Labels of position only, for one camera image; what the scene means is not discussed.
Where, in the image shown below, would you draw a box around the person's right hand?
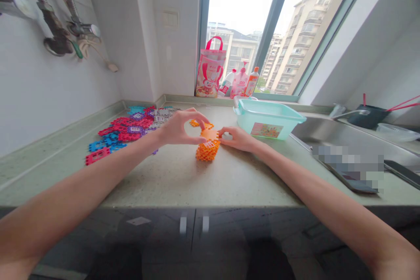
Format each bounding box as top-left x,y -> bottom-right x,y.
217,126 -> 262,154

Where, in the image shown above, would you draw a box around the person's left hand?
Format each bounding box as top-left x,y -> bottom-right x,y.
158,107 -> 211,147

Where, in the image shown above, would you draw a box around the orange building tile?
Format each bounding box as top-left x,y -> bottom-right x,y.
199,127 -> 220,142

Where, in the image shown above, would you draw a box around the orange loose tile piece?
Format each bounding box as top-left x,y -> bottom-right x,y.
189,119 -> 214,130

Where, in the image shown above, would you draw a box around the turquoise plastic storage box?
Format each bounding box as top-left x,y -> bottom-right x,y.
232,97 -> 308,141

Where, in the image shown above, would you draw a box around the orange cube of building tiles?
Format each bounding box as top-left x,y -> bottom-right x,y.
196,139 -> 221,163

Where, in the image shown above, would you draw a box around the pile of coloured building tiles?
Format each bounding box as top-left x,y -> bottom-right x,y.
85,105 -> 182,167

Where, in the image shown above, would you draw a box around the pink pump bottle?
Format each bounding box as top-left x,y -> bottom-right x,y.
229,60 -> 250,100

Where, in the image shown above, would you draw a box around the orange detergent bottle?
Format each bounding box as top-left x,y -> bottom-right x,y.
244,66 -> 260,98

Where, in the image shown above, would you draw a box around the clear water bottle red label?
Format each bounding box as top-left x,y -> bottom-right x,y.
217,69 -> 236,98

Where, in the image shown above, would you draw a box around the pink printed carrier bag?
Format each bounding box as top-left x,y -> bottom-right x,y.
195,35 -> 228,99

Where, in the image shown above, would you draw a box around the stainless steel sink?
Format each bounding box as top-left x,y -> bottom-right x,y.
290,115 -> 420,177

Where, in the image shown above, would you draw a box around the chrome sink faucet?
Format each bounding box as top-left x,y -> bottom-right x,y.
330,108 -> 371,122

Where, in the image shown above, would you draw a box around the dark grey flat board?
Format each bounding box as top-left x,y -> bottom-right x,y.
312,154 -> 381,195

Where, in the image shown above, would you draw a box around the black utensil holder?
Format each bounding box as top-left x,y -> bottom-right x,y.
347,104 -> 392,130

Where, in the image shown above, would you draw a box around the clear plastic bowl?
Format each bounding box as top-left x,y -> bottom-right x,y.
376,122 -> 420,143

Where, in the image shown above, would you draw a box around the black flat tray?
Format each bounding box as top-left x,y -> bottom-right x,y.
383,160 -> 420,191

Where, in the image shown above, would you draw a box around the red chopsticks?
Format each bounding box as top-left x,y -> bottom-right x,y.
362,93 -> 420,112

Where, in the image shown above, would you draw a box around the grey cabinet with handles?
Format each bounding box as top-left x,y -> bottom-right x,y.
0,207 -> 420,280

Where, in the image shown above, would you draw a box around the white cable with plug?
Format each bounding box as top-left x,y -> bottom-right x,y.
76,35 -> 119,73

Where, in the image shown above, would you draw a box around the white wall switch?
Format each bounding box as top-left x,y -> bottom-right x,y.
162,9 -> 180,29

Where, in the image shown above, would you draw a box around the window with dark frame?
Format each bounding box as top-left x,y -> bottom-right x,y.
199,0 -> 378,103

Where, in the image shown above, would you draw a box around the metal hose with chrome valve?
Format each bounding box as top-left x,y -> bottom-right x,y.
60,0 -> 102,38

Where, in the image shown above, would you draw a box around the metal hose with dark valve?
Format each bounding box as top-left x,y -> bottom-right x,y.
21,0 -> 75,57

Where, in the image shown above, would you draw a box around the chrome wall pipe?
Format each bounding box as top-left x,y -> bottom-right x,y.
0,0 -> 35,20

